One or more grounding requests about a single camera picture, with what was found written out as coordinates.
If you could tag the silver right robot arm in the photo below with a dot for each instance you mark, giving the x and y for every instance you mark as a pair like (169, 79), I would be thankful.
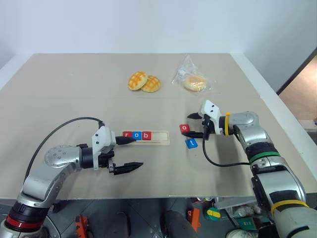
(270, 158)

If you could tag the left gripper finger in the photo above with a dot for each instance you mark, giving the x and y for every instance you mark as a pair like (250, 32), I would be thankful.
(125, 140)
(126, 167)

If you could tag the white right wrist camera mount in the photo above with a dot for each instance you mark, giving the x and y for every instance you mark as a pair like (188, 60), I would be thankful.
(211, 110)

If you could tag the green round lid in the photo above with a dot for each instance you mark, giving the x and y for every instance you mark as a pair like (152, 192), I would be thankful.
(212, 213)

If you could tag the red letter r block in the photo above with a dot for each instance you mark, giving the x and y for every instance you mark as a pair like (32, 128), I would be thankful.
(127, 135)

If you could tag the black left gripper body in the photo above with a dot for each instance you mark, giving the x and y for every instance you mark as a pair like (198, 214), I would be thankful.
(106, 155)

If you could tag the red letter o block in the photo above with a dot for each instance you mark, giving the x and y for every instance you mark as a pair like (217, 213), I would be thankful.
(184, 128)

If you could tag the dark rounded shape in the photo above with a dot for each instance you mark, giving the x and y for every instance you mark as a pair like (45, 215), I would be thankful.
(177, 224)

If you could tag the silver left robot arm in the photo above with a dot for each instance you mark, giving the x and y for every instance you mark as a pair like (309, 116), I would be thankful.
(37, 183)

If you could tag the orange clamp tool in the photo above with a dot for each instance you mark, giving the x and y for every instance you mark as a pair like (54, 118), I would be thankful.
(195, 218)

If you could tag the orange black tool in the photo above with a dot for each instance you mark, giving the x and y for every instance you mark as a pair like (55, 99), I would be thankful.
(82, 226)

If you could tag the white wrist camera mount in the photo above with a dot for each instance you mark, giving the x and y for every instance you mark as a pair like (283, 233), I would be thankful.
(211, 110)
(102, 135)

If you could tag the bun in plastic bag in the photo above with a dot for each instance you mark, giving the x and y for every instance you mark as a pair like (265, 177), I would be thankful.
(187, 67)

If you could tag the green flat box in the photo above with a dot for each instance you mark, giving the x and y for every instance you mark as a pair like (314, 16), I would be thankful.
(252, 221)

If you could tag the blue letter t block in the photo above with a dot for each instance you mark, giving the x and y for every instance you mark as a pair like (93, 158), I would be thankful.
(191, 143)

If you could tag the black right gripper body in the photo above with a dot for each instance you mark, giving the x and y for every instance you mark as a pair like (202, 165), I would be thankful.
(209, 127)

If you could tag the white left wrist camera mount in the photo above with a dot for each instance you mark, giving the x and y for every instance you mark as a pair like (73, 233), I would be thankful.
(102, 135)

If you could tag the blue letter o block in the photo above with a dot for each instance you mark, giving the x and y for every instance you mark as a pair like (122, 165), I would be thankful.
(136, 135)

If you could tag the white shoe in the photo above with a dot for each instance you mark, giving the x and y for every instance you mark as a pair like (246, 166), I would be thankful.
(241, 233)

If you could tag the golden pineapple bun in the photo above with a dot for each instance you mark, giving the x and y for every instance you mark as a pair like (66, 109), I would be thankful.
(153, 84)
(136, 80)

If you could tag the wooden letter tray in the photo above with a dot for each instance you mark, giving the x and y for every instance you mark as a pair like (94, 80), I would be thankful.
(159, 138)

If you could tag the pale round bun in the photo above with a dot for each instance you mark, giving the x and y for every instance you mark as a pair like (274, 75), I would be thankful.
(195, 83)

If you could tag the red letter b block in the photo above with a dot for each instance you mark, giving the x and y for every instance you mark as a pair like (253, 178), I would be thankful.
(146, 136)

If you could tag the brown door panel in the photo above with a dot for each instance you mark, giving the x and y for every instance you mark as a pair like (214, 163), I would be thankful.
(301, 91)

